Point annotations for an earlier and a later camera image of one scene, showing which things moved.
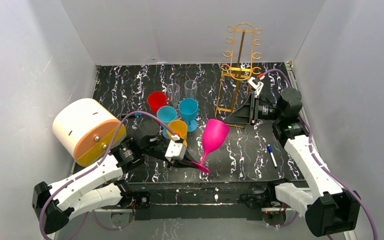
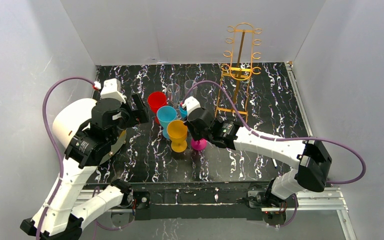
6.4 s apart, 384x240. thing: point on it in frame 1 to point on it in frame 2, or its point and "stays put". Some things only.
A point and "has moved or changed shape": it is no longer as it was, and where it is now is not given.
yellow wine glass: (179, 127) stays put
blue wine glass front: (166, 114) stays put
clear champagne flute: (190, 89) stays put
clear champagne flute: (173, 90) stays put
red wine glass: (155, 100) stays put
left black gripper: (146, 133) to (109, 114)
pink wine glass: (215, 134) has moved or changed shape
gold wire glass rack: (233, 85) stays put
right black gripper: (252, 109) to (192, 129)
